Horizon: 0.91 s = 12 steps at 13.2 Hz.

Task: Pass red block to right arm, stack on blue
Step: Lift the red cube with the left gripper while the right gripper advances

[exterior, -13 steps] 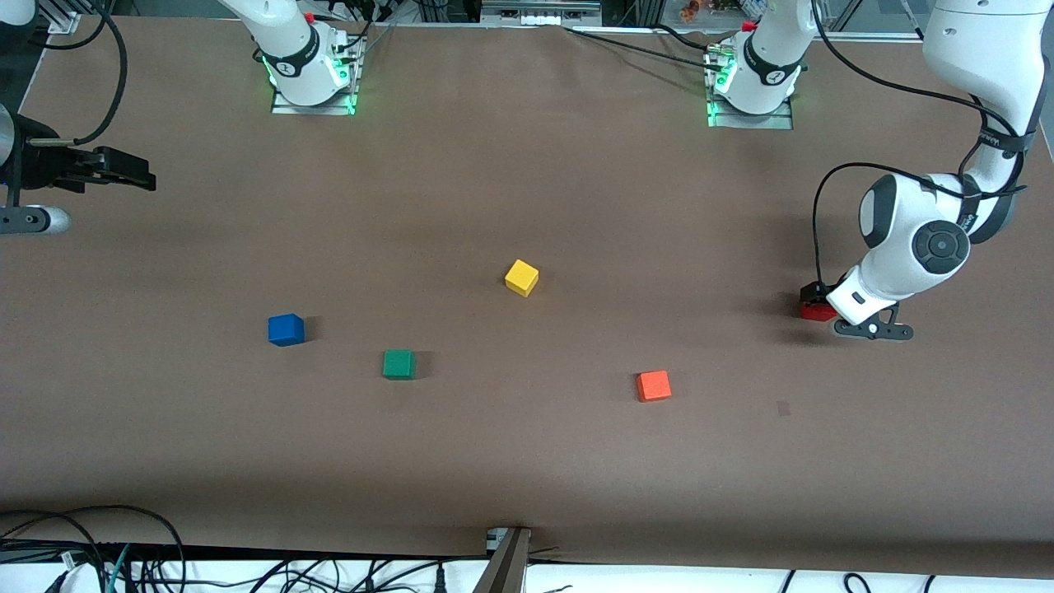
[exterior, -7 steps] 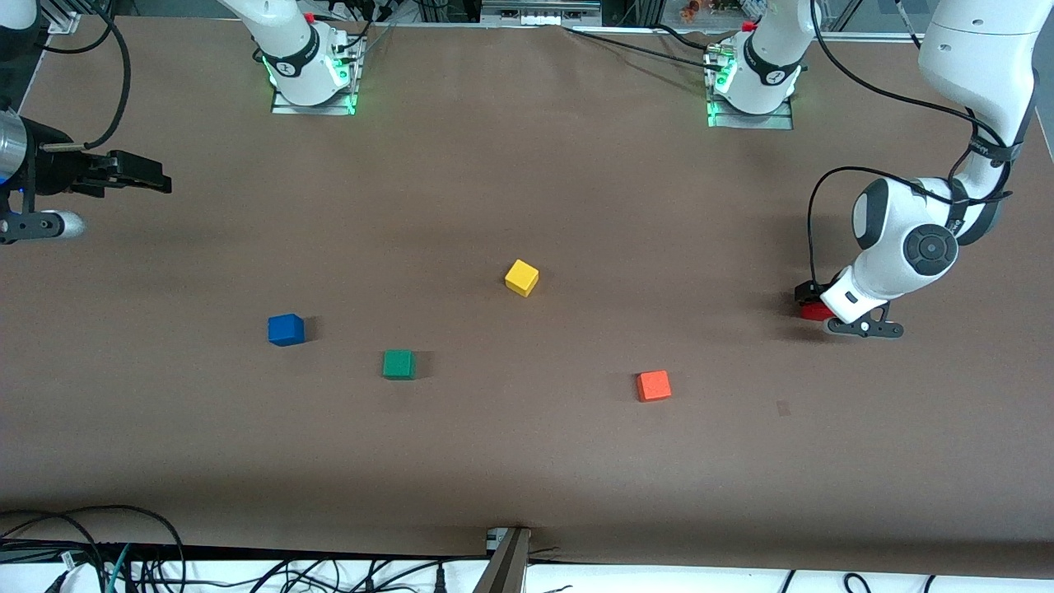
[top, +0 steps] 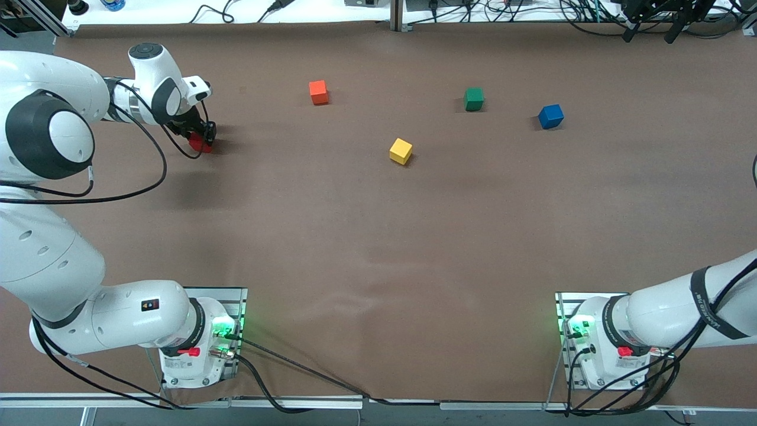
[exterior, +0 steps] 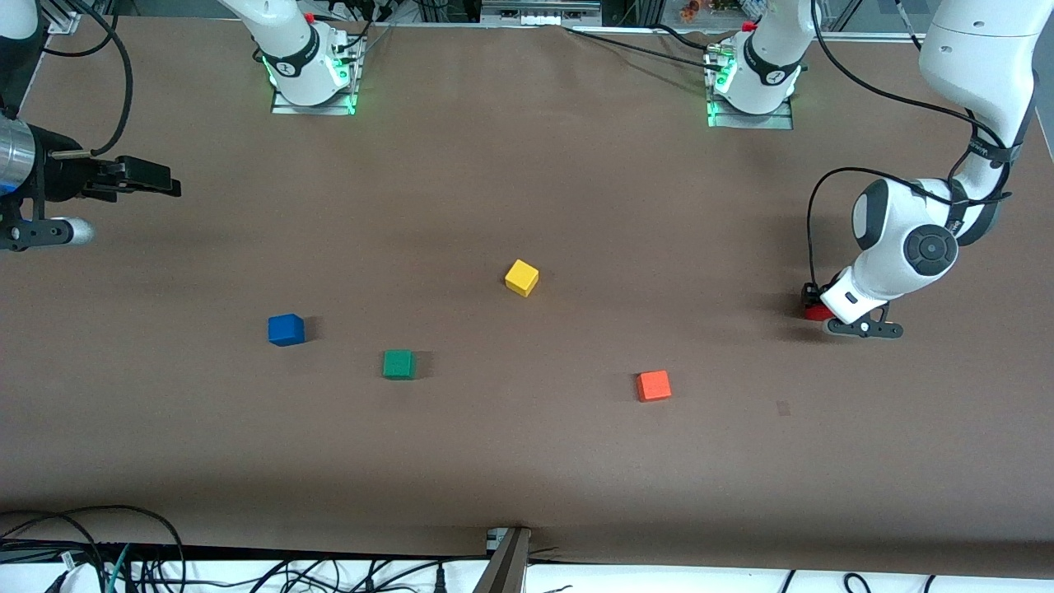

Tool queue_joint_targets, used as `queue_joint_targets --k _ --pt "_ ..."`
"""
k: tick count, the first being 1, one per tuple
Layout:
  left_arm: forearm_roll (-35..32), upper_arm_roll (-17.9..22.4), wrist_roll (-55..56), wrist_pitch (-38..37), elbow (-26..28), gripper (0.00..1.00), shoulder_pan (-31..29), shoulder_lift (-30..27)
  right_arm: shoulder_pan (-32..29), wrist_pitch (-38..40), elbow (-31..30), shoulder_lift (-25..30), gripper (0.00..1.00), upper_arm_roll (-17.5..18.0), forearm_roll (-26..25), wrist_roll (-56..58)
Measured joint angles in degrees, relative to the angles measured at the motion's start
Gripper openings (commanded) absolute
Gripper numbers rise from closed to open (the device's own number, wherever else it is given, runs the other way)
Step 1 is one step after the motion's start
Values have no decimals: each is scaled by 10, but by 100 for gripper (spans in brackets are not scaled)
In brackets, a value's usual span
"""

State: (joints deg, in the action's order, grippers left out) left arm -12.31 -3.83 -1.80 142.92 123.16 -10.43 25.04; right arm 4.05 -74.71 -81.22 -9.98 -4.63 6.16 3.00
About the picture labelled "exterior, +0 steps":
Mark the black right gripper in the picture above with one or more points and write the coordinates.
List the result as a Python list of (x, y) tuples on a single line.
[(62, 179)]

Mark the red wooden block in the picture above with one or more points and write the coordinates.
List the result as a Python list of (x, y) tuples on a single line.
[(815, 313)]

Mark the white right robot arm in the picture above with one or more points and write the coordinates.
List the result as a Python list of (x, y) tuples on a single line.
[(292, 41)]

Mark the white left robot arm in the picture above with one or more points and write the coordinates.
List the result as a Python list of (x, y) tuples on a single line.
[(972, 49)]

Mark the orange wooden block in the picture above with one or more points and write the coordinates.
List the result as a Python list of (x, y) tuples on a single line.
[(654, 386)]

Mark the blue wooden block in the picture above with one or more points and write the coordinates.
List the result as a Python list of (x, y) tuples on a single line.
[(286, 330)]

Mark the yellow wooden block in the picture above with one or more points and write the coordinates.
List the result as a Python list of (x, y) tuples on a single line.
[(521, 277)]

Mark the green wooden block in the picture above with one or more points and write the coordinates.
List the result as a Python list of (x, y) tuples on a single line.
[(398, 365)]

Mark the brown table cover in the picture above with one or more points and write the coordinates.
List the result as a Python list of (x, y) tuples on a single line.
[(527, 461)]

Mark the white power strip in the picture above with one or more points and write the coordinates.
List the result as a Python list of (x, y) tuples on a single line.
[(539, 12)]

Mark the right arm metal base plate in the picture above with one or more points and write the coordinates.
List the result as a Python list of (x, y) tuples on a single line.
[(311, 109)]

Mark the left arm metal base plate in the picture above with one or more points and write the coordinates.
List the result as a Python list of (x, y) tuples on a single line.
[(749, 122)]

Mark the aluminium frame rail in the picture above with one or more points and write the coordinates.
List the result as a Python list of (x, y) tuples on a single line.
[(873, 35)]

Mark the metal camera stand bracket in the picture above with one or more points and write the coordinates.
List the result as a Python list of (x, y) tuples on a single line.
[(504, 564)]

